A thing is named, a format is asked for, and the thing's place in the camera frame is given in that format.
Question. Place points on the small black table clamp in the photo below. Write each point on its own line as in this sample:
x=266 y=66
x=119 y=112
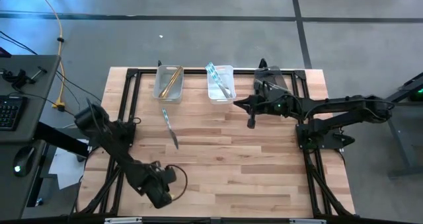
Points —
x=159 y=63

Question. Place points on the dark grey plastic bin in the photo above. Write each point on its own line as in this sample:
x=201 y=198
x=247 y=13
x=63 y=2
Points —
x=274 y=75

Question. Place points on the grey office desk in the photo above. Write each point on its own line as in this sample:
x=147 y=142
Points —
x=39 y=92

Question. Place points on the silver bracket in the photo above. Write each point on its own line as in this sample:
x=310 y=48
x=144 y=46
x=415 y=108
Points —
x=122 y=220
x=307 y=221

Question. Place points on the white paper sheet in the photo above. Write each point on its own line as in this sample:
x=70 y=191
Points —
x=66 y=171

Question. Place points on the black desk foot bar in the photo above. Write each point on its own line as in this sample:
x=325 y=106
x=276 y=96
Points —
x=59 y=138

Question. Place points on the dark grey side table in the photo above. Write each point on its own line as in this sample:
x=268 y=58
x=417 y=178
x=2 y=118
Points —
x=396 y=141

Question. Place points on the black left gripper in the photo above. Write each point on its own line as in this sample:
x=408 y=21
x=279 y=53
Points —
x=162 y=196

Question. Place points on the black aluminium table frame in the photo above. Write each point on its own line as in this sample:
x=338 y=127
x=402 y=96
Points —
x=195 y=71

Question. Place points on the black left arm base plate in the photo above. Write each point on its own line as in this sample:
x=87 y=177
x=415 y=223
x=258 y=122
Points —
x=94 y=142

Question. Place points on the black computer mouse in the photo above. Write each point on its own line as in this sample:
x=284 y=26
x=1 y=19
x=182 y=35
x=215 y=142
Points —
x=23 y=161

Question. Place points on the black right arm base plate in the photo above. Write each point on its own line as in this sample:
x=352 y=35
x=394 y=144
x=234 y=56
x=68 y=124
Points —
x=330 y=142

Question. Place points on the black monitor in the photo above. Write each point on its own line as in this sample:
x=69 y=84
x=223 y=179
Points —
x=4 y=53

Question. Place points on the pale grey plastic bin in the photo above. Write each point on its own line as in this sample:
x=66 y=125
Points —
x=158 y=85

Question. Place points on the black computer keyboard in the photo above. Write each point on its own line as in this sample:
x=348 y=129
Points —
x=11 y=113

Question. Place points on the black mount clamp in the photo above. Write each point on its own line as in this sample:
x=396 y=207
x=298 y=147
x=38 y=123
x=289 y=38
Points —
x=18 y=78

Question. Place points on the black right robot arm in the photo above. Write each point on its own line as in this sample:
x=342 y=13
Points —
x=347 y=106

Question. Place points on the large black table clamp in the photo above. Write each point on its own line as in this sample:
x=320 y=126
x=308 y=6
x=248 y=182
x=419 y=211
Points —
x=263 y=64

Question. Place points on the white plastic bin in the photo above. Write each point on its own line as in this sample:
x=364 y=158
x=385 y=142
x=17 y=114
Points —
x=215 y=98

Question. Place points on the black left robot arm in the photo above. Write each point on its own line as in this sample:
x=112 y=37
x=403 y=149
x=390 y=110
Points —
x=115 y=144

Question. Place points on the black device green light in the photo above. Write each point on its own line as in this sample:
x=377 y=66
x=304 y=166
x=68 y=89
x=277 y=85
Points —
x=418 y=95

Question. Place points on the wooden chopstick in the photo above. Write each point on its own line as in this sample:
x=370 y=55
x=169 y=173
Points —
x=172 y=83

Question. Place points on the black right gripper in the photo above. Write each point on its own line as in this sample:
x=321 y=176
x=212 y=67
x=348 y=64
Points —
x=271 y=103

